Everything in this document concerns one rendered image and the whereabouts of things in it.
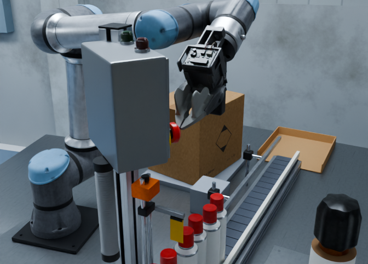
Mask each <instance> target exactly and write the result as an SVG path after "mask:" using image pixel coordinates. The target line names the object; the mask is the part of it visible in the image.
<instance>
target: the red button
mask: <svg viewBox="0 0 368 264"><path fill-rule="evenodd" d="M170 136H171V143H172V144H174V143H177V142H178V141H179V139H180V137H181V131H180V128H179V126H178V125H177V124H176V123H175V122H171V123H170Z"/></svg>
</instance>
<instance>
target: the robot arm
mask: <svg viewBox="0 0 368 264"><path fill-rule="evenodd" d="M258 8H259V1H258V0H214V1H208V2H200V3H192V4H190V3H187V4H183V5H181V6H177V7H172V8H166V9H156V10H147V11H139V12H125V13H110V14H103V13H102V11H101V10H100V9H99V8H97V7H95V6H93V5H89V4H87V5H82V4H78V5H75V6H71V7H64V8H56V9H48V10H45V11H43V12H41V13H39V14H38V15H37V16H36V17H35V18H34V20H33V22H32V24H31V29H30V32H31V38H32V40H33V42H34V44H35V45H36V47H37V48H38V49H40V50H41V51H43V52H45V53H48V54H60V55H61V56H62V57H63V58H64V59H65V60H66V78H67V100H68V121H69V134H68V135H67V136H66V137H65V149H64V150H62V149H59V148H52V149H50V150H45V151H42V152H40V153H37V154H36V155H35V156H34V157H32V159H31V160H30V162H29V164H28V178H29V180H30V185H31V192H32V199H33V210H32V215H31V220H30V226H31V232H32V233H33V234H34V235H35V236H36V237H39V238H43V239H57V238H62V237H65V236H67V235H70V234H71V233H73V232H75V231H76V230H77V229H78V228H79V227H80V225H81V222H82V220H81V213H80V211H79V210H78V209H77V206H76V204H75V202H74V200H73V192H72V189H73V188H74V187H75V186H77V185H79V184H80V183H82V182H84V181H86V180H87V179H89V178H91V177H93V176H95V174H94V172H95V171H94V168H93V159H94V158H96V157H98V156H103V154H102V153H101V152H100V151H99V149H98V148H97V147H96V146H95V144H94V143H93V142H92V141H91V139H90V138H89V130H88V118H87V106H86V99H85V87H84V75H83V63H82V51H81V44H82V43H83V42H94V41H99V28H98V26H100V25H105V24H110V23H121V24H132V33H133V40H135V41H136V39H137V38H139V37H146V38H147V39H148V41H149V47H150V49H152V50H156V49H164V48H167V47H169V46H171V45H174V44H178V43H181V42H185V41H188V40H191V39H194V38H198V37H200V39H199V40H198V42H197V43H196V45H190V44H188V45H187V46H186V48H185V49H184V51H183V53H182V55H181V56H180V58H179V60H178V61H177V66H178V68H179V71H180V72H181V71H182V69H183V73H184V76H185V79H186V81H185V82H184V83H182V84H181V85H180V86H179V88H176V90H175V92H174V100H175V106H176V110H175V120H176V124H177V125H178V126H179V128H180V129H181V130H184V129H186V128H188V127H190V126H191V125H193V124H195V123H196V122H198V121H200V120H201V119H203V118H204V117H205V116H206V115H209V114H214V115H218V116H221V115H222V114H223V113H225V107H226V91H227V88H226V83H228V82H227V78H226V73H227V62H229V61H231V60H232V59H233V58H234V56H235V54H236V53H237V52H238V50H239V48H240V46H241V44H242V42H243V40H245V39H246V34H247V32H248V30H249V28H250V26H251V24H252V22H253V21H254V20H255V18H256V13H257V11H258ZM185 53H186V55H187V56H186V58H185V60H184V62H183V63H182V62H181V59H182V58H183V56H184V54H185ZM191 108H192V110H191V112H190V114H189V111H190V109H191Z"/></svg>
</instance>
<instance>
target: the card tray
mask: <svg viewBox="0 0 368 264"><path fill-rule="evenodd" d="M278 136H281V140H280V142H279V143H278V144H277V146H276V147H275V148H274V150H273V151H272V152H271V153H270V155H269V156H268V157H267V159H266V160H265V162H269V161H270V160H271V158H272V157H273V156H274V155H275V156H277V155H279V156H283V157H289V158H293V156H294V155H295V153H296V152H297V151H300V156H299V157H298V160H300V161H302V163H301V169H302V170H308V171H312V172H315V173H322V172H323V170H324V168H325V166H326V164H327V161H328V159H329V157H330V155H331V153H332V151H333V149H334V146H335V144H336V136H331V135H325V134H319V133H313V132H309V131H303V130H297V129H291V128H286V127H279V126H278V127H277V128H276V130H275V131H274V132H273V133H272V134H271V136H270V137H269V138H268V139H267V140H266V141H265V143H264V144H263V145H262V146H261V147H260V148H259V150H258V151H257V155H259V156H263V155H264V154H265V152H266V151H267V150H268V149H269V147H270V146H271V145H272V143H273V142H274V141H275V140H276V138H277V137H278Z"/></svg>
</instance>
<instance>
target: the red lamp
mask: <svg viewBox="0 0 368 264"><path fill-rule="evenodd" d="M134 51H135V52H137V53H146V52H149V51H150V47H149V41H148V39H147V38H146V37H139V38H137V39H136V41H135V48H134Z"/></svg>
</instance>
